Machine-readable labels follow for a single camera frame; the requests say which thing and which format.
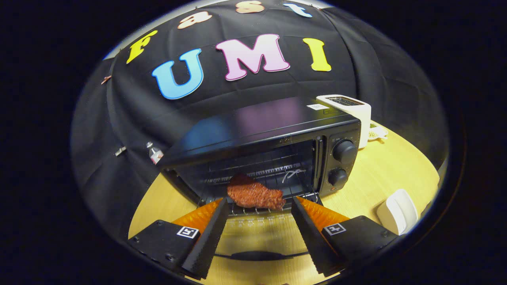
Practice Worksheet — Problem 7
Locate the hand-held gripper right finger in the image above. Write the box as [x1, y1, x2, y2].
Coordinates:
[291, 196, 398, 277]

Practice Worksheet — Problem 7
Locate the black toaster oven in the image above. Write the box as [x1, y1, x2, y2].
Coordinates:
[156, 96, 362, 262]

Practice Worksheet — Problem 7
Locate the white pop-up toaster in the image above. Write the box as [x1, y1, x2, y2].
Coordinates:
[316, 94, 372, 149]

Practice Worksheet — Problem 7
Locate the brown steak food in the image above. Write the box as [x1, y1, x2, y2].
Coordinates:
[227, 173, 286, 211]

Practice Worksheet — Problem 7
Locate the white ribbed food tray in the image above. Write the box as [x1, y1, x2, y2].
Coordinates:
[376, 189, 419, 236]

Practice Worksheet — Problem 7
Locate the small clear plastic bottle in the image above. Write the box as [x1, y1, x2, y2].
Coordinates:
[146, 141, 164, 165]

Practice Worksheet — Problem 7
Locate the white divided dish with beans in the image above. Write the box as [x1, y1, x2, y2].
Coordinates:
[368, 123, 389, 141]

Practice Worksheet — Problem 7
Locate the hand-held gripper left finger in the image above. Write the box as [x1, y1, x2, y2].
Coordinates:
[128, 197, 230, 280]

